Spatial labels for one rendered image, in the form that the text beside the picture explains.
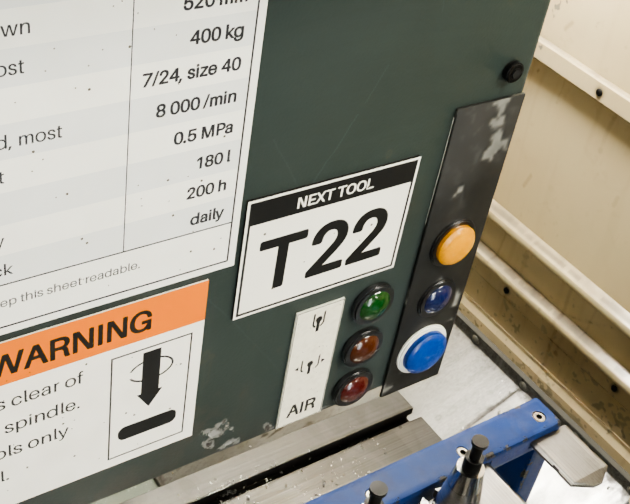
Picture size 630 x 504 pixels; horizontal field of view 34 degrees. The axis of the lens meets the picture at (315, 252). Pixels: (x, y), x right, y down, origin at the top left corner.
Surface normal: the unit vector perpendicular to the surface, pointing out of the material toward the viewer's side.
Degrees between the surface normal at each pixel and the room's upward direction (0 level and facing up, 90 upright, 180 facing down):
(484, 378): 25
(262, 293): 90
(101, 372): 90
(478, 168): 90
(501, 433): 0
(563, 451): 0
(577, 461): 0
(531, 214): 90
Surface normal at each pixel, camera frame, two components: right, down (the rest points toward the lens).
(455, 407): -0.20, -0.61
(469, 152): 0.55, 0.58
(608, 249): -0.82, 0.25
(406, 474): 0.15, -0.77
